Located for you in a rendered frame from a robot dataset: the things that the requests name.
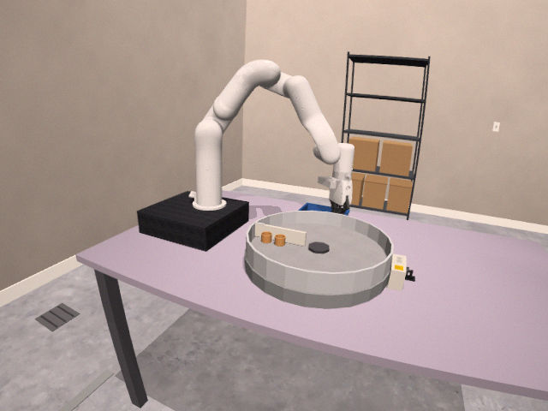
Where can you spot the bronze bushing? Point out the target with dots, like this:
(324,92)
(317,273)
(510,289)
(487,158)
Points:
(266,237)
(280,240)

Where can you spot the blue shallow tray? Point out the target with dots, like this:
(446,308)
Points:
(314,207)

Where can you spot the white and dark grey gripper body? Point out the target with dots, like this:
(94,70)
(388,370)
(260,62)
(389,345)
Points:
(338,194)

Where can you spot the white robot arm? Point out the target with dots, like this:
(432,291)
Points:
(208,136)

